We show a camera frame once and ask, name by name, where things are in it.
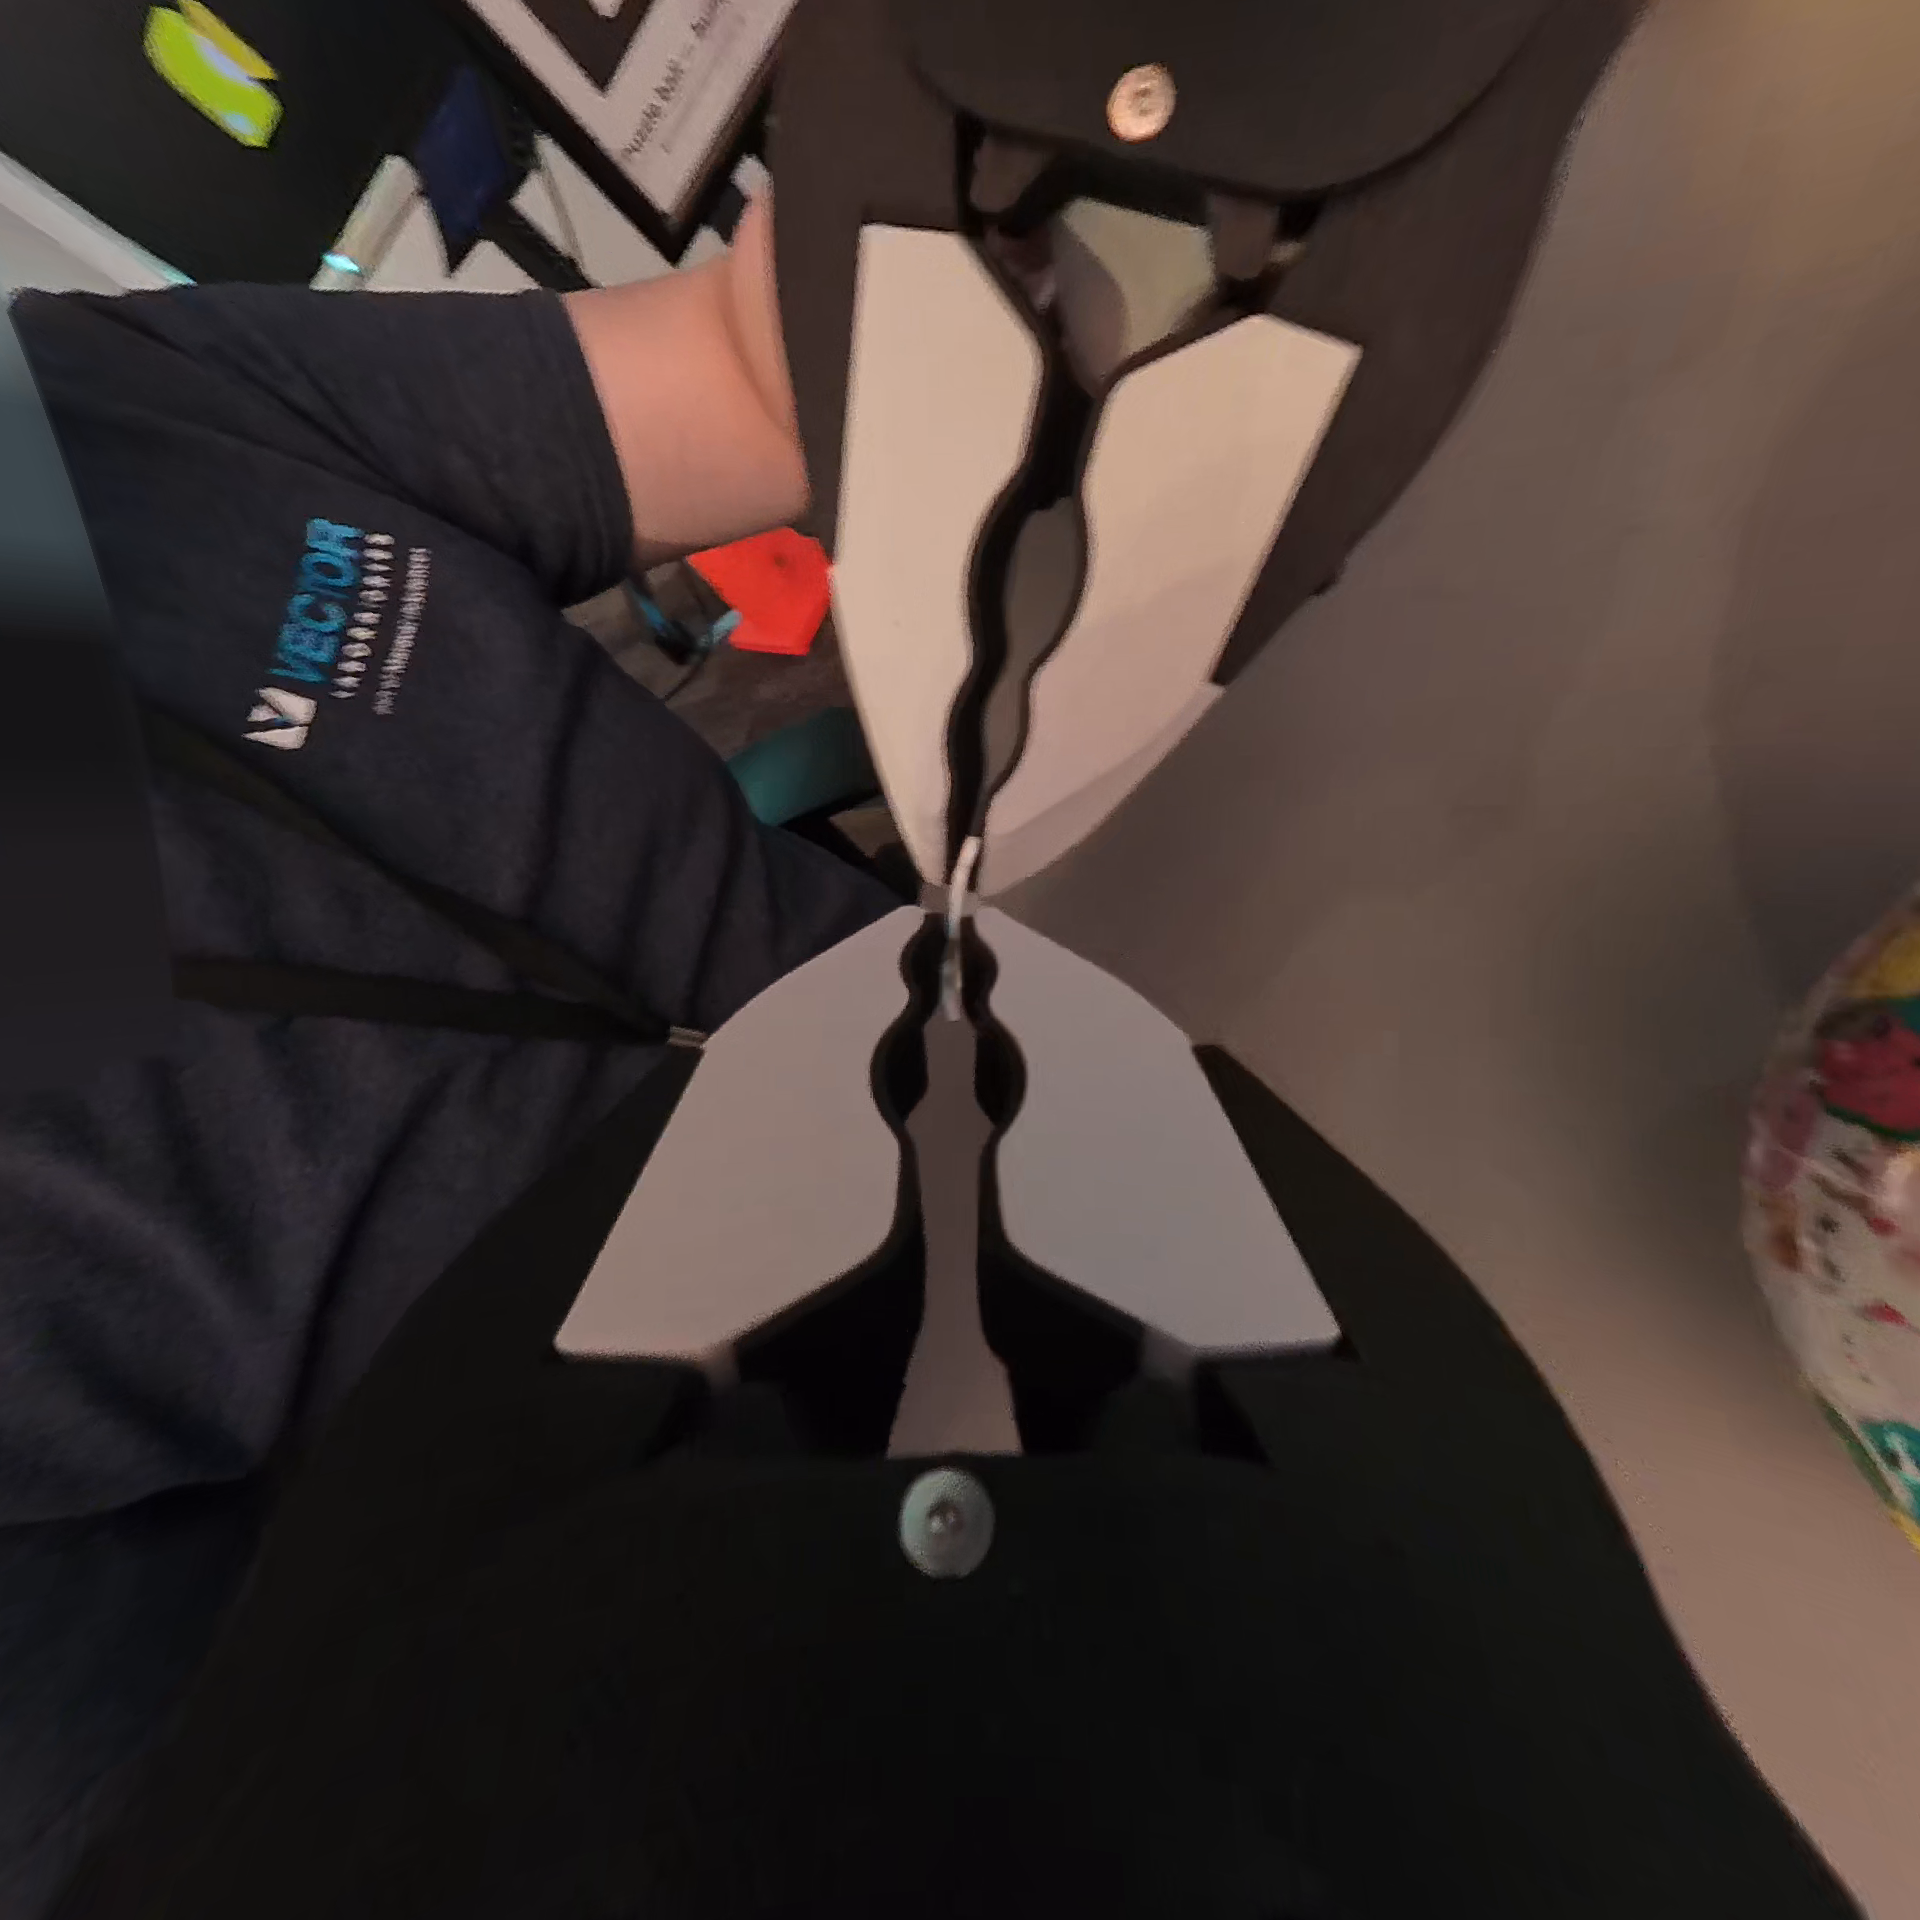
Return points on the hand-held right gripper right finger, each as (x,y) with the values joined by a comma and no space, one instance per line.
(1142,1200)

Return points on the teal object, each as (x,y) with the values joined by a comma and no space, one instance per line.
(811,764)

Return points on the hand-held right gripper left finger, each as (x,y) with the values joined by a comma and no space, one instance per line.
(751,1200)

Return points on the person's left forearm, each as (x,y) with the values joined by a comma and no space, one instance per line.
(691,405)

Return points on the black framed white sign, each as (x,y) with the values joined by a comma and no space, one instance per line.
(676,106)

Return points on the white puzzle piece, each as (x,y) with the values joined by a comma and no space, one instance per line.
(961,877)

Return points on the colourful puzzle ball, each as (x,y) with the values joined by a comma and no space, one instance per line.
(1861,1200)

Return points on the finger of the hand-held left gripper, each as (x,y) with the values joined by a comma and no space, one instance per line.
(915,494)
(1185,569)

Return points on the lime green object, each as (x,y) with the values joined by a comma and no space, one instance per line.
(211,67)

